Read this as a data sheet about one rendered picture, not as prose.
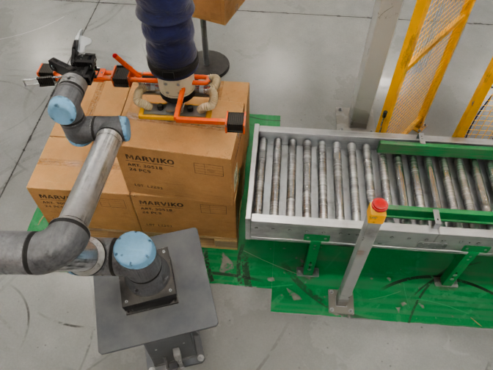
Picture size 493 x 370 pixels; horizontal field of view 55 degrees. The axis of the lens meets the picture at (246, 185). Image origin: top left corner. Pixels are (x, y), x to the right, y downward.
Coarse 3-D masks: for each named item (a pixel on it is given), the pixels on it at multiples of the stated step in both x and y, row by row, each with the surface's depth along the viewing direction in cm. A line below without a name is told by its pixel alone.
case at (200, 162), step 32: (160, 96) 253; (160, 128) 239; (192, 128) 239; (224, 128) 239; (128, 160) 241; (160, 160) 236; (192, 160) 232; (224, 160) 228; (160, 192) 260; (192, 192) 254; (224, 192) 249
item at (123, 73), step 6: (114, 66) 218; (120, 66) 219; (132, 66) 218; (114, 72) 217; (120, 72) 217; (126, 72) 217; (114, 78) 213; (120, 78) 213; (126, 78) 215; (114, 84) 216; (120, 84) 216; (126, 84) 216
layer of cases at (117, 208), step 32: (96, 96) 311; (128, 96) 311; (224, 96) 311; (64, 160) 278; (32, 192) 270; (64, 192) 267; (128, 192) 264; (96, 224) 292; (128, 224) 289; (160, 224) 286; (192, 224) 283; (224, 224) 280
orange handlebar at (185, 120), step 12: (96, 72) 217; (108, 72) 219; (144, 72) 218; (192, 84) 215; (204, 84) 215; (180, 96) 208; (180, 108) 205; (180, 120) 200; (192, 120) 200; (204, 120) 199; (216, 120) 199
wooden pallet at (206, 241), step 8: (248, 136) 346; (248, 144) 356; (240, 208) 306; (96, 232) 309; (104, 232) 309; (112, 232) 309; (120, 232) 309; (144, 232) 295; (152, 232) 295; (200, 240) 305; (208, 240) 305; (216, 240) 296; (224, 240) 295; (232, 240) 294; (216, 248) 304; (224, 248) 303; (232, 248) 302
